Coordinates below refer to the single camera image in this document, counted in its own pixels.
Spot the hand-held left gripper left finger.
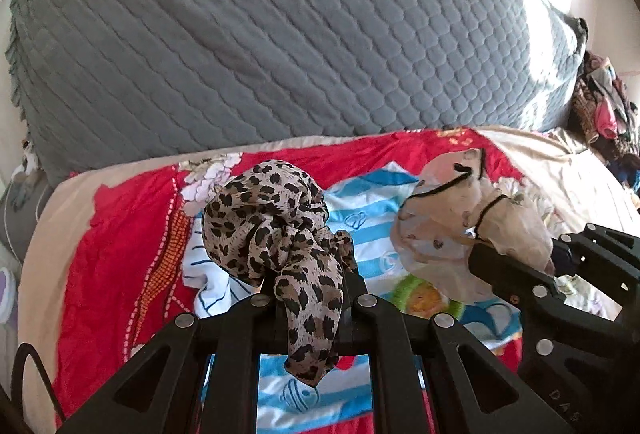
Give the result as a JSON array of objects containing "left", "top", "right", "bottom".
[{"left": 55, "top": 274, "right": 288, "bottom": 434}]

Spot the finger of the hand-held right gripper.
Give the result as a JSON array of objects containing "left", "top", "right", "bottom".
[
  {"left": 550, "top": 224, "right": 640, "bottom": 300},
  {"left": 470, "top": 244, "right": 640, "bottom": 434}
]

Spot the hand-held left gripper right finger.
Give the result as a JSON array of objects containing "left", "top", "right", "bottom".
[{"left": 337, "top": 271, "right": 576, "bottom": 434}]

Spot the green fuzzy hair ring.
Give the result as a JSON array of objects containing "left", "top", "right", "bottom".
[{"left": 390, "top": 275, "right": 466, "bottom": 321}]

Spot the beige sheer scrunchie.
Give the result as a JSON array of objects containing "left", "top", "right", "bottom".
[{"left": 390, "top": 148, "right": 556, "bottom": 305}]

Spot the leopard print scrunchie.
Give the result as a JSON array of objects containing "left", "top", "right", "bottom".
[{"left": 201, "top": 159, "right": 358, "bottom": 389}]

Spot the red floral blanket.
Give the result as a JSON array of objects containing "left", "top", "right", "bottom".
[{"left": 52, "top": 126, "right": 523, "bottom": 434}]

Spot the pile of clothes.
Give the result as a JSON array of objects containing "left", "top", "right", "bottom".
[{"left": 570, "top": 51, "right": 640, "bottom": 210}]

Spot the purple lidded bin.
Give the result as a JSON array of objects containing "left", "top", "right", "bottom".
[{"left": 0, "top": 266, "right": 18, "bottom": 325}]

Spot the grey nightstand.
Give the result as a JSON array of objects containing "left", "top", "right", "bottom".
[{"left": 0, "top": 154, "right": 51, "bottom": 265}]

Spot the grey quilted headboard cover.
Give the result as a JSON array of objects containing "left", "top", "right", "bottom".
[{"left": 5, "top": 0, "right": 591, "bottom": 185}]

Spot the black cable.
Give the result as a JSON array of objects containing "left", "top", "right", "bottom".
[{"left": 10, "top": 341, "right": 66, "bottom": 420}]

